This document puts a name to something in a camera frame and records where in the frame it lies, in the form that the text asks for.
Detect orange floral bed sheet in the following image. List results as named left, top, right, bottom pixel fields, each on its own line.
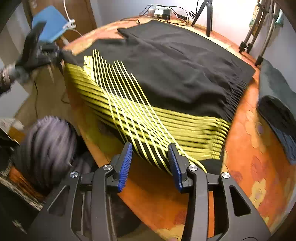
left=65, top=19, right=295, bottom=239

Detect colourful cloth on tripod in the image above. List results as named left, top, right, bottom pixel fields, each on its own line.
left=249, top=1, right=284, bottom=35

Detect folded dark grey clothes stack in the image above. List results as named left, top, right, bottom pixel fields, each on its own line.
left=257, top=60, right=295, bottom=165

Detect black cable with inline remote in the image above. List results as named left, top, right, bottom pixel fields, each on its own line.
left=120, top=0, right=200, bottom=26

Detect brown wooden door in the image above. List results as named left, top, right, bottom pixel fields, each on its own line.
left=24, top=1, right=97, bottom=44

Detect black sport pants yellow stripes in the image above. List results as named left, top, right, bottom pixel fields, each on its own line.
left=63, top=20, right=254, bottom=174

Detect blue plastic chair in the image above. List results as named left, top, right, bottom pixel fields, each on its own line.
left=32, top=6, right=68, bottom=43

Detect white charger adapter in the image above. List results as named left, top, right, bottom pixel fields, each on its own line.
left=154, top=9, right=164, bottom=19

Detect tall silver tripod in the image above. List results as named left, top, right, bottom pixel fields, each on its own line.
left=239, top=0, right=275, bottom=66

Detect small black tripod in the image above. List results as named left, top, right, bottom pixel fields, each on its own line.
left=191, top=0, right=214, bottom=37

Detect black charger adapter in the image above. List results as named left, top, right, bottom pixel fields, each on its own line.
left=162, top=9, right=171, bottom=20

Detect white power strip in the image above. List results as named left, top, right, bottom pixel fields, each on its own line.
left=147, top=6, right=164, bottom=16

